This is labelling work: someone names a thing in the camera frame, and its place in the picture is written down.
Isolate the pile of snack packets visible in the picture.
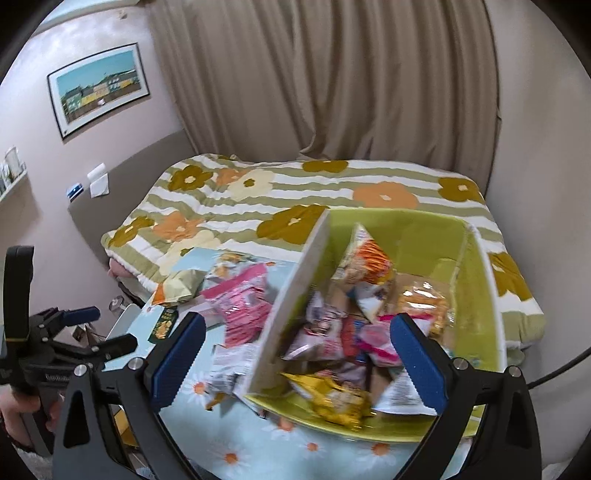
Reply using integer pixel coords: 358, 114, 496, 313
150, 251, 289, 411

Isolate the white jar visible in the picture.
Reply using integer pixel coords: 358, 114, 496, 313
2, 146, 23, 181

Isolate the framed wall poster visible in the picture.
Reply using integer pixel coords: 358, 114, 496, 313
47, 42, 151, 140

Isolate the pink pillow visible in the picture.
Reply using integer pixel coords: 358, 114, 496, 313
108, 258, 139, 282

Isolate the black cable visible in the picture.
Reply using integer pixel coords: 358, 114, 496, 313
526, 346, 591, 388

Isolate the white wall shelf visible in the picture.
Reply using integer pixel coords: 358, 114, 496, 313
0, 168, 32, 204

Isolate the orange snack bag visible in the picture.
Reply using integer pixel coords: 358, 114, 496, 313
337, 224, 395, 284

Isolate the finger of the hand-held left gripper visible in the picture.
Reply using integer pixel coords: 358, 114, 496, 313
62, 306, 101, 326
55, 335, 138, 365

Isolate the white paper on wall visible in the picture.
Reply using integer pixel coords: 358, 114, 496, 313
87, 162, 110, 198

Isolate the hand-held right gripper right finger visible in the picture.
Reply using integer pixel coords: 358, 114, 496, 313
389, 313, 542, 480

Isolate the grey padded headboard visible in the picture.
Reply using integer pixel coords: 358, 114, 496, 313
68, 129, 199, 259

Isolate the yellow snack bag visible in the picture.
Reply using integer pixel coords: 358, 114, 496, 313
281, 371, 375, 428

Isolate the clear golden snack bag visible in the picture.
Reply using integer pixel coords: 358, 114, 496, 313
399, 281, 455, 339

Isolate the striped floral blanket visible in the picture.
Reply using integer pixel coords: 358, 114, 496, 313
100, 154, 546, 347

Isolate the white snack bag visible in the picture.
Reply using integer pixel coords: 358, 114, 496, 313
374, 369, 437, 416

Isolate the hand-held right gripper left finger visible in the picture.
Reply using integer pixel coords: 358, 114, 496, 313
53, 311, 208, 480

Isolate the beige curtain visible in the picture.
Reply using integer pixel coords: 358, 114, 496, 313
147, 0, 503, 197

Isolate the pink cartoon print snack bag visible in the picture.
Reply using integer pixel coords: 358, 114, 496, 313
281, 291, 356, 361

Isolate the person's left hand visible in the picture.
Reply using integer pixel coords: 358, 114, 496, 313
0, 391, 61, 449

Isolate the green cardboard box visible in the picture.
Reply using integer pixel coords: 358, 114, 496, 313
242, 208, 506, 439

